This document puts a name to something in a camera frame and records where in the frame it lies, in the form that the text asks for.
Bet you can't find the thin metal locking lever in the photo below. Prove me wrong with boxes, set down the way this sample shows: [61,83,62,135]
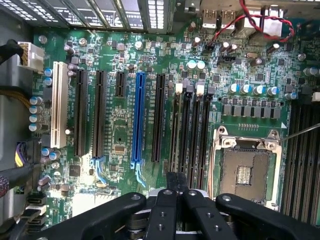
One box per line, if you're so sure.
[277,123,320,145]

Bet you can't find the black RAM slot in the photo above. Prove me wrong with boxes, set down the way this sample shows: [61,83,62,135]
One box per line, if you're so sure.
[281,101,301,216]
[301,107,318,225]
[291,104,309,221]
[311,109,320,227]

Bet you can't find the green motherboard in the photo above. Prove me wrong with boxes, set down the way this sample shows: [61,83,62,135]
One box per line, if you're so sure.
[24,0,320,240]

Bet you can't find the silver USB port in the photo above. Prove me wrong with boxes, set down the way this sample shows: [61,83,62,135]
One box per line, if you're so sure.
[221,9,237,31]
[201,9,218,30]

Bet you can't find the yellow wire bundle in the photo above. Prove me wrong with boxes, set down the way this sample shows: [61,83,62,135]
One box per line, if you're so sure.
[0,89,33,111]

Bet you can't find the thick black sleeved cable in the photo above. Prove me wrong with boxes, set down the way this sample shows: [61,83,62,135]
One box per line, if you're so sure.
[0,161,36,186]

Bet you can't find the metal CPU socket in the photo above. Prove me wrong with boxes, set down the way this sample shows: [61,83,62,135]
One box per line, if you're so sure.
[209,126,283,211]

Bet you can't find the long black expansion slot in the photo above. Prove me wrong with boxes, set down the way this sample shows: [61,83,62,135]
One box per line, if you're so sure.
[151,73,167,163]
[91,70,108,161]
[73,69,89,158]

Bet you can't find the black cable bundle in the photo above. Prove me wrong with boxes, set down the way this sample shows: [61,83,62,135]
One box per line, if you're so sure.
[0,39,25,66]

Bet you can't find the short black expansion slot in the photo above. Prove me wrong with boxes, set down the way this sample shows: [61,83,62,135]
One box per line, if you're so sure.
[114,71,127,98]

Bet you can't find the black SATA port stack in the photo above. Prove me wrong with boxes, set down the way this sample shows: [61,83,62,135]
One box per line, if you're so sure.
[24,194,49,234]

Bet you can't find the black-latched RAM slot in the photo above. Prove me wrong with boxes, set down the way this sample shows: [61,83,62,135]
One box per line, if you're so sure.
[197,86,216,190]
[177,79,195,174]

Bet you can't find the metal rear port block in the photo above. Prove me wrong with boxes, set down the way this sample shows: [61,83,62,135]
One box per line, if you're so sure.
[236,6,285,42]

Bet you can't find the black fan header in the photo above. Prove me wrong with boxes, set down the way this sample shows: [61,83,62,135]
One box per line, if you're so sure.
[218,54,237,65]

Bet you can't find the white-latched RAM slot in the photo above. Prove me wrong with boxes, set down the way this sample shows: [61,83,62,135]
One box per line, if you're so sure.
[187,83,206,189]

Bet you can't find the white PCI expansion slot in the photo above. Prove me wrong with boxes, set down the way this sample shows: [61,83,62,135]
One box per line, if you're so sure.
[49,61,70,150]

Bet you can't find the blue expansion slot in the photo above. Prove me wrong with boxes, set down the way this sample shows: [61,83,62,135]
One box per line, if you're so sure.
[130,71,147,187]

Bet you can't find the grey PC case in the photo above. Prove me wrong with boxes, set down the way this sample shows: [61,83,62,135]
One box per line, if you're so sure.
[0,0,320,240]

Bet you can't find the white power connector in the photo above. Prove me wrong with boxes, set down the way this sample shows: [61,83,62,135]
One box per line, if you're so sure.
[17,41,45,74]

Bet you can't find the red and black twisted wire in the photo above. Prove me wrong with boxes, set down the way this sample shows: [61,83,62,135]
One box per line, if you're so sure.
[206,0,295,51]

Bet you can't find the purple and yellow wire plug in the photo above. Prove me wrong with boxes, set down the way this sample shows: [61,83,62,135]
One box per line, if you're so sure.
[14,141,35,169]

